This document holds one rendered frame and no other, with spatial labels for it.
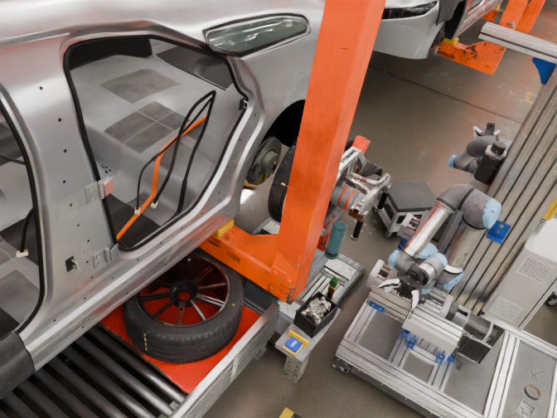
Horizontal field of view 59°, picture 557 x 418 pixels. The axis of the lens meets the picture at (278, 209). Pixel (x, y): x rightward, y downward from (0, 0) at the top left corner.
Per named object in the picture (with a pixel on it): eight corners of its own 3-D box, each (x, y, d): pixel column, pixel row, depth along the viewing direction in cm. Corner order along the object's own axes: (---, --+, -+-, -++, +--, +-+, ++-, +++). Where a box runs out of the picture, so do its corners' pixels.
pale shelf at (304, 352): (315, 297, 287) (316, 294, 285) (340, 313, 281) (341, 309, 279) (273, 347, 258) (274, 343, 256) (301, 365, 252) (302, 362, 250)
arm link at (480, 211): (433, 266, 248) (477, 182, 213) (459, 284, 241) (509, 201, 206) (421, 278, 241) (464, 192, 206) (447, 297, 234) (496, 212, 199)
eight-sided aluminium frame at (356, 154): (343, 202, 332) (364, 134, 296) (351, 207, 329) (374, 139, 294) (301, 245, 295) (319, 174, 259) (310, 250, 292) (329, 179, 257)
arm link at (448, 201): (451, 171, 213) (383, 261, 217) (473, 183, 208) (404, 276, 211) (453, 177, 223) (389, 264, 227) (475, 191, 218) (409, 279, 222)
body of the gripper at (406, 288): (410, 304, 194) (427, 289, 201) (415, 289, 189) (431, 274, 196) (394, 294, 198) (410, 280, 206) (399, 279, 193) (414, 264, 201)
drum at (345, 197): (335, 193, 305) (340, 175, 296) (365, 209, 298) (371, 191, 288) (324, 204, 295) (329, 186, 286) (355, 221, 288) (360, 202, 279)
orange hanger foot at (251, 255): (213, 230, 301) (216, 187, 279) (283, 274, 283) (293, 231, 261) (195, 245, 290) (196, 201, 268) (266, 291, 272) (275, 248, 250)
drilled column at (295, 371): (290, 362, 300) (302, 322, 273) (304, 371, 296) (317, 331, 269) (281, 374, 293) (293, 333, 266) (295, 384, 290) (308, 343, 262)
